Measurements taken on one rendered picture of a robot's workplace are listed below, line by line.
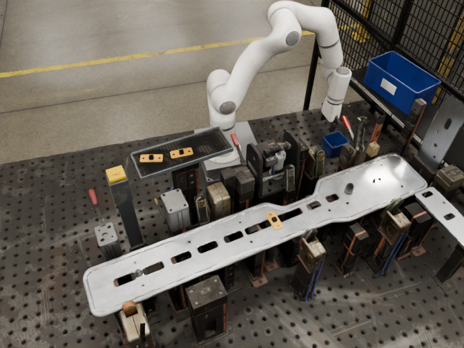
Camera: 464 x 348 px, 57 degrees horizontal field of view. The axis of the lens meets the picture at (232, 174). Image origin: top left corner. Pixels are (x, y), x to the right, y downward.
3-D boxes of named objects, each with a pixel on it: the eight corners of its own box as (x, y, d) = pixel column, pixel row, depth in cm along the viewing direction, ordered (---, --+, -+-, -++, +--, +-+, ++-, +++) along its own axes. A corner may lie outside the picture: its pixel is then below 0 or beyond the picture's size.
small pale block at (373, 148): (353, 202, 205) (373, 148, 177) (349, 197, 207) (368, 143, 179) (360, 199, 206) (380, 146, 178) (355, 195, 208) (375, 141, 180)
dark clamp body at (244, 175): (237, 244, 189) (239, 190, 160) (224, 222, 197) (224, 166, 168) (258, 236, 192) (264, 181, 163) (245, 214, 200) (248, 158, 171)
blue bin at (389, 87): (407, 116, 197) (417, 93, 187) (361, 82, 214) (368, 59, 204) (431, 104, 203) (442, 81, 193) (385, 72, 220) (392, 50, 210)
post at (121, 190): (130, 250, 186) (108, 186, 153) (125, 237, 190) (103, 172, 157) (146, 244, 188) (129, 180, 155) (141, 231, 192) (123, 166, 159)
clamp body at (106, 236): (116, 297, 171) (95, 250, 144) (109, 275, 178) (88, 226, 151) (139, 288, 174) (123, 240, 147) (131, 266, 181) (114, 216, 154)
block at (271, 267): (268, 273, 179) (274, 235, 158) (254, 248, 187) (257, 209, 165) (279, 268, 181) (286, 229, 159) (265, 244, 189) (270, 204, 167)
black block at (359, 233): (343, 284, 177) (360, 246, 155) (329, 263, 183) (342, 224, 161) (358, 276, 179) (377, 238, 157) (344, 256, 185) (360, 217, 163)
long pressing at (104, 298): (94, 328, 134) (94, 326, 133) (80, 270, 147) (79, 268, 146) (431, 188, 174) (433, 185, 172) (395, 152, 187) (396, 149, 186)
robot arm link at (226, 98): (222, 100, 196) (230, 123, 186) (201, 89, 189) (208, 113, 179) (299, 15, 171) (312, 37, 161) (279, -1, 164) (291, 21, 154)
